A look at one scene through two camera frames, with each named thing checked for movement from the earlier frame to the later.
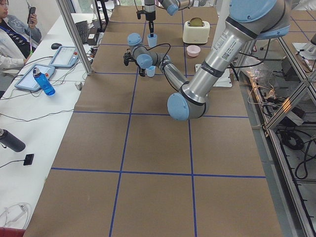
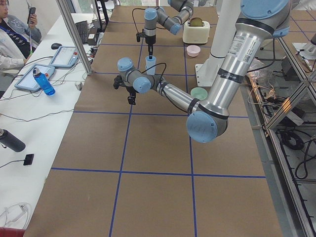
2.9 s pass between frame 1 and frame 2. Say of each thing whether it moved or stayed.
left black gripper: moved
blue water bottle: stayed
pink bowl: stayed
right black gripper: moved
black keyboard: stayed
